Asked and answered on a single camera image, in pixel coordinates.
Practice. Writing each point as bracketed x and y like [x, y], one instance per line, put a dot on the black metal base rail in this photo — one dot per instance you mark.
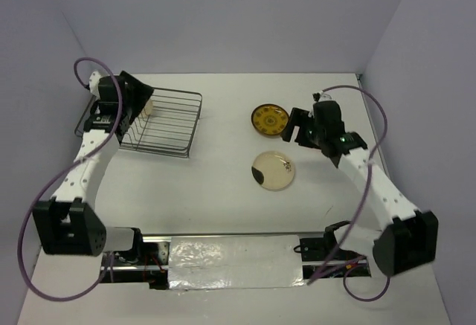
[149, 265]

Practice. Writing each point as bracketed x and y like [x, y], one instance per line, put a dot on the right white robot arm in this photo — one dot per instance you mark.
[406, 237]

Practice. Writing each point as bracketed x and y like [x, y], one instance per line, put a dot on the yellow plate brown rim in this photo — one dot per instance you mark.
[269, 119]

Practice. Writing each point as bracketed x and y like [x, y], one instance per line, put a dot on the silver foil sheet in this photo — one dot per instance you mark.
[234, 262]

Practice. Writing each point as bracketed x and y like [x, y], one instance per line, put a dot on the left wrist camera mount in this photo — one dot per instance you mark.
[93, 83]

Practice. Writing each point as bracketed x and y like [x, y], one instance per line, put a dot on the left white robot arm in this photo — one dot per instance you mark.
[67, 223]

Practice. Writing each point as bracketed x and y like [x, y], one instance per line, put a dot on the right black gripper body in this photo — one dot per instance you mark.
[319, 132]

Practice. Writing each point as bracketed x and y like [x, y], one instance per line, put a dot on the pink floral plate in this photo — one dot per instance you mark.
[273, 170]

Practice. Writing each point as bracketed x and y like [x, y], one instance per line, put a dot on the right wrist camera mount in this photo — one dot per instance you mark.
[321, 96]

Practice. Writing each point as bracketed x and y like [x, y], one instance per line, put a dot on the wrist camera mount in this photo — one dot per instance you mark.
[93, 83]
[321, 96]

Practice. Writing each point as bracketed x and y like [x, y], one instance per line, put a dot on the metal wire dish rack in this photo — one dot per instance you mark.
[169, 128]

